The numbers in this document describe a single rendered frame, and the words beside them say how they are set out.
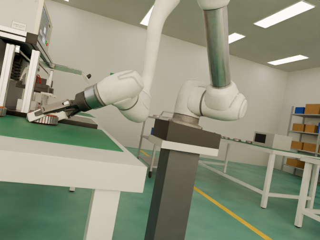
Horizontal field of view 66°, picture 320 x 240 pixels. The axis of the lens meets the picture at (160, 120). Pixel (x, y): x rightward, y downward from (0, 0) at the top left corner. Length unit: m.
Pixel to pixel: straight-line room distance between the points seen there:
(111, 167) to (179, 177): 0.96
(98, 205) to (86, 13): 6.79
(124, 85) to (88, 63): 5.99
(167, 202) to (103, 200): 0.92
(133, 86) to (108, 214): 0.48
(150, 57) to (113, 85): 0.25
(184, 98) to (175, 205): 0.59
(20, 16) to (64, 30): 5.60
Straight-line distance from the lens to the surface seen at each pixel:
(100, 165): 0.46
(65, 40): 6.96
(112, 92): 0.89
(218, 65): 1.21
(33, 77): 1.24
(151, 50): 1.05
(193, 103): 1.36
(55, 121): 1.03
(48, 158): 0.46
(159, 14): 1.07
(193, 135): 1.31
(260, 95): 8.84
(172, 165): 1.36
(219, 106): 1.28
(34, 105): 1.65
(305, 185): 3.10
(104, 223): 0.53
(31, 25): 1.42
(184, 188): 1.42
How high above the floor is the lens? 0.84
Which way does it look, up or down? level
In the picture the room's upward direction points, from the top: 10 degrees clockwise
